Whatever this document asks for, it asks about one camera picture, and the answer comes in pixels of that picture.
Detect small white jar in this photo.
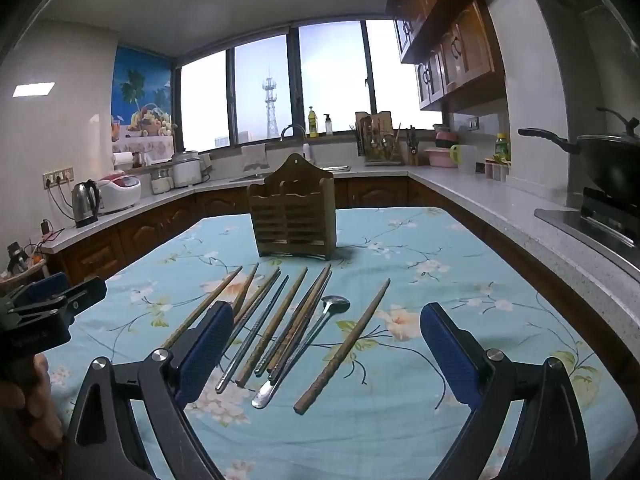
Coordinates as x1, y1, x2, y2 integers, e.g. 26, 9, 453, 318
151, 167, 174, 196

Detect gas stove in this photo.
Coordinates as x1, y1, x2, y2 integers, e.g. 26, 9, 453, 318
534, 187, 640, 281

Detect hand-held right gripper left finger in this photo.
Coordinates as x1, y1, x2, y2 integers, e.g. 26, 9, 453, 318
62, 301, 236, 480

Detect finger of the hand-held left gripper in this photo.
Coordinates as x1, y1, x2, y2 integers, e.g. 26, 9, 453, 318
14, 272, 70, 307
7, 276, 108, 328

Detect ceiling light panel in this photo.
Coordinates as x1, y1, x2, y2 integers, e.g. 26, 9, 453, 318
12, 82, 55, 97

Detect wooden utensil holder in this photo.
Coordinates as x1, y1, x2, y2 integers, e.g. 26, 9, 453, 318
247, 153, 338, 261

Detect pink basin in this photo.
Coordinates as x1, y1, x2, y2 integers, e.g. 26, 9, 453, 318
424, 147, 458, 168

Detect lattice tower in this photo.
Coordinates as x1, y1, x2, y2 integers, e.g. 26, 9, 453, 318
262, 65, 280, 138

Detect black wok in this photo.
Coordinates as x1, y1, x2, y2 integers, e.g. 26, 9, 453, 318
518, 107, 640, 206

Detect wooden upper cabinets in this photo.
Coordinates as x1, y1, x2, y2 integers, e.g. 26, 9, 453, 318
385, 0, 506, 111

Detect white round rice cooker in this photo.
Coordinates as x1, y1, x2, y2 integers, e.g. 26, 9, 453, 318
171, 150, 202, 189

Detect floral blue tablecloth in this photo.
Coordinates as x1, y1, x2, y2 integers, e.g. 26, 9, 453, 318
42, 206, 626, 480

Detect spice jar set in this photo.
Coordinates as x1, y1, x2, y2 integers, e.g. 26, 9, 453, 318
482, 157, 511, 181

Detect hanging white towel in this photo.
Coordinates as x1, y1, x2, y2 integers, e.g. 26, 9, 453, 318
241, 143, 269, 172

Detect metal spoon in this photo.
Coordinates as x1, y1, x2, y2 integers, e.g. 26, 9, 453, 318
251, 295, 351, 409

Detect tropical fruit wall poster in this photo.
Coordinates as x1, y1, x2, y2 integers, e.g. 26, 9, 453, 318
111, 46, 175, 166

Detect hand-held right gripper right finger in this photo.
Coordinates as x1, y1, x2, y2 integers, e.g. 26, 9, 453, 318
419, 302, 591, 480

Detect white jug green handle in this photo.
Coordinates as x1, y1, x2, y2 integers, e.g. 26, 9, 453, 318
450, 144, 476, 175

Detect steel electric kettle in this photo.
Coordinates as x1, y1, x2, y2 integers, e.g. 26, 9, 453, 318
71, 180, 102, 228

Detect thick wooden chopstick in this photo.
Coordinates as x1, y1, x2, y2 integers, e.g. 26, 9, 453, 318
293, 278, 391, 416

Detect person's left hand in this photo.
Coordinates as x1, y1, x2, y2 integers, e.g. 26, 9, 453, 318
0, 355, 65, 453

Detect white red rice cooker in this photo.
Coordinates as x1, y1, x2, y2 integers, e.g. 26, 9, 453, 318
97, 172, 142, 216

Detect wall power outlet strip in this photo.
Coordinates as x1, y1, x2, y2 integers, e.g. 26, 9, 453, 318
42, 167, 75, 190

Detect kitchen window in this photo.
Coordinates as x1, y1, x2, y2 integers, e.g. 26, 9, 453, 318
172, 20, 443, 153

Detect dish rack with utensils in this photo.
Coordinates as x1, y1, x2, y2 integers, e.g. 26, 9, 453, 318
356, 110, 403, 166

